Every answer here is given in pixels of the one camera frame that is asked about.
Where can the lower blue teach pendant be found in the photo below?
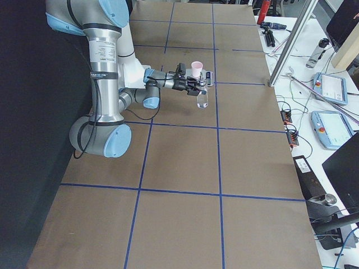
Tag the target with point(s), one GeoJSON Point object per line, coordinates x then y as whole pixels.
{"type": "Point", "coordinates": [332, 128]}

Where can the blue folded umbrella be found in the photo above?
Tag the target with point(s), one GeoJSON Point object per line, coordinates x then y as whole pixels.
{"type": "Point", "coordinates": [273, 25]}

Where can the long metal rod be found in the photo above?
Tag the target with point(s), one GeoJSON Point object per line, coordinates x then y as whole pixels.
{"type": "Point", "coordinates": [320, 97]}

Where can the grey digital kitchen scale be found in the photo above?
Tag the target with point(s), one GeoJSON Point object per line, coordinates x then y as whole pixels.
{"type": "Point", "coordinates": [208, 75]}

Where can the red bottle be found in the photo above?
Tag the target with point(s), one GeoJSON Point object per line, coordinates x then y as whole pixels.
{"type": "Point", "coordinates": [263, 11]}

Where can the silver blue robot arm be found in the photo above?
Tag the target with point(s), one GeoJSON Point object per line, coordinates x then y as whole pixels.
{"type": "Point", "coordinates": [104, 132]}

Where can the pink plastic cup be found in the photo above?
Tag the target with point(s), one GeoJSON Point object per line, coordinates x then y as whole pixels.
{"type": "Point", "coordinates": [196, 69]}

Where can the blue teach pendant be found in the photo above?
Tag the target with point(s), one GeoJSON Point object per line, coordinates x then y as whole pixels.
{"type": "Point", "coordinates": [332, 128]}
{"type": "Point", "coordinates": [331, 87]}

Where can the clear water bottle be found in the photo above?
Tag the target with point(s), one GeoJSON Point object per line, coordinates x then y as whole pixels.
{"type": "Point", "coordinates": [317, 53]}

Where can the clear glass sauce bottle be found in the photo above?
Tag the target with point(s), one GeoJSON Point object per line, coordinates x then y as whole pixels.
{"type": "Point", "coordinates": [202, 98]}

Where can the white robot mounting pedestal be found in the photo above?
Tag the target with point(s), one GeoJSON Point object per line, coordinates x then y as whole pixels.
{"type": "Point", "coordinates": [130, 70]}

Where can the upper blue teach pendant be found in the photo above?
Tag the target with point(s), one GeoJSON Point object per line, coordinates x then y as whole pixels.
{"type": "Point", "coordinates": [331, 87]}

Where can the black monitor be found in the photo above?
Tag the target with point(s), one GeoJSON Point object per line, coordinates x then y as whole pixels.
{"type": "Point", "coordinates": [341, 168]}

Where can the black folded tripod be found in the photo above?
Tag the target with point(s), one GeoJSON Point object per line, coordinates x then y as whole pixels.
{"type": "Point", "coordinates": [269, 38]}

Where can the black flat box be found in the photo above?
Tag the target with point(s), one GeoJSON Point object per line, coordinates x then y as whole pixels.
{"type": "Point", "coordinates": [310, 185]}

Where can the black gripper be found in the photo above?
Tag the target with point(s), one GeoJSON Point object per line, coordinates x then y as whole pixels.
{"type": "Point", "coordinates": [179, 84]}

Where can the orange black connector strip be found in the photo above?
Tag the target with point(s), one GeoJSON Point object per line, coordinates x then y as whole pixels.
{"type": "Point", "coordinates": [291, 130]}

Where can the aluminium frame post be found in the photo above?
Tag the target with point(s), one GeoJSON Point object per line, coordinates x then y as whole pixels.
{"type": "Point", "coordinates": [296, 31]}

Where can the black monitor stand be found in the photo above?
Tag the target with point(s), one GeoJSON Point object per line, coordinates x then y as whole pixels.
{"type": "Point", "coordinates": [331, 225]}

